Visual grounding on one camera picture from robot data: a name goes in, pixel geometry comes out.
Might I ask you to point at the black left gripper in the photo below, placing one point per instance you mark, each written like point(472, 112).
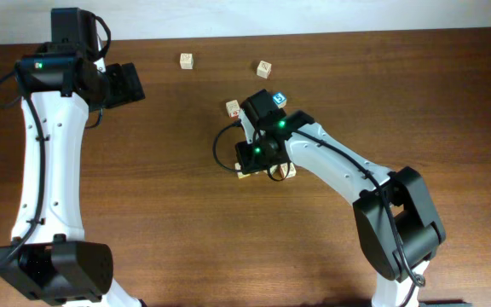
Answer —
point(129, 84)

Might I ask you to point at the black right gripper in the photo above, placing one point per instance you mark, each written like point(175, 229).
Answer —
point(250, 165)

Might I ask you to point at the wooden block with swirl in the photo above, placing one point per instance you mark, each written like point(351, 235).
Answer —
point(287, 170)

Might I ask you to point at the wooden block cluster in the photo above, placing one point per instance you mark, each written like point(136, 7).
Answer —
point(233, 108)
point(239, 173)
point(273, 169)

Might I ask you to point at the wooden block cluster bottom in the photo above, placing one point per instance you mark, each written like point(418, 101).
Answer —
point(273, 169)

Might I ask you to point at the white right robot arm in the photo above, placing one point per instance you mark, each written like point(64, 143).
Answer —
point(397, 222)

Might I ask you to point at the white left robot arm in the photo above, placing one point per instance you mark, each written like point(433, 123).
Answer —
point(66, 79)

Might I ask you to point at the blue number five block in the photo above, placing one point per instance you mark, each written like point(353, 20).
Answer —
point(279, 99)

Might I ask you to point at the wooden block far left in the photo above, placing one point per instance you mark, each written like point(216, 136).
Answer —
point(187, 61)

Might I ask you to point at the wooden block far right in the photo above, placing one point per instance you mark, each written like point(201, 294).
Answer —
point(264, 69)

